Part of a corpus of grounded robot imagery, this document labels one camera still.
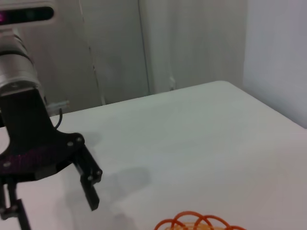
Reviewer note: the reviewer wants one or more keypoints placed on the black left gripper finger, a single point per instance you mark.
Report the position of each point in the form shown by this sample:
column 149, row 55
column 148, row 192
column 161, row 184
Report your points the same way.
column 90, row 182
column 21, row 215

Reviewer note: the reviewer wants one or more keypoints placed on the grey wrist camera bar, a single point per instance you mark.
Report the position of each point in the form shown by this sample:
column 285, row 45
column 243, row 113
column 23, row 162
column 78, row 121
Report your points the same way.
column 26, row 15

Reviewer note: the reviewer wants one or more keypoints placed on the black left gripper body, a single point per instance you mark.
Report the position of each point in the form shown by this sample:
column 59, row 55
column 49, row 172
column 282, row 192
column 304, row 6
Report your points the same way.
column 26, row 134

